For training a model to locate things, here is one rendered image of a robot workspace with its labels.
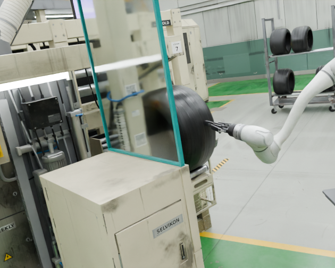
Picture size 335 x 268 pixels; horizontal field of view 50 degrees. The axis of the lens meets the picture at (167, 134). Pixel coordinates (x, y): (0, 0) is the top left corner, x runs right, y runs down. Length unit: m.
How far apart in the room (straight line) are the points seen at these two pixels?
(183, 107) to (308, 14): 11.30
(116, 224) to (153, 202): 0.16
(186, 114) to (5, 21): 1.08
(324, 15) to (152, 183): 12.11
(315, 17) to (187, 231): 12.04
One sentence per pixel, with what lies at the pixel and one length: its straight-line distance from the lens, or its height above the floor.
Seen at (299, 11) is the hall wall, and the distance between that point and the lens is 13.28.
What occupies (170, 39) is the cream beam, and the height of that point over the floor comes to 1.76.
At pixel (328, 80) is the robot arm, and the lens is 2.01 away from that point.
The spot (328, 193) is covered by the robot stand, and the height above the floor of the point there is 0.65.
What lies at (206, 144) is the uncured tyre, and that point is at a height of 1.11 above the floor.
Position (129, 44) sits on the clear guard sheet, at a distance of 1.47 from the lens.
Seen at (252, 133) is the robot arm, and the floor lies 1.22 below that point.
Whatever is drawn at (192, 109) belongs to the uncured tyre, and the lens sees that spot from 2.14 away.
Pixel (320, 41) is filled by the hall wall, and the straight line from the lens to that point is 13.12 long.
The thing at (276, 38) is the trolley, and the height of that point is 1.50.
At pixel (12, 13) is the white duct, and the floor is 2.01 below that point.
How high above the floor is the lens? 1.73
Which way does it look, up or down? 14 degrees down
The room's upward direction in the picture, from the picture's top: 10 degrees counter-clockwise
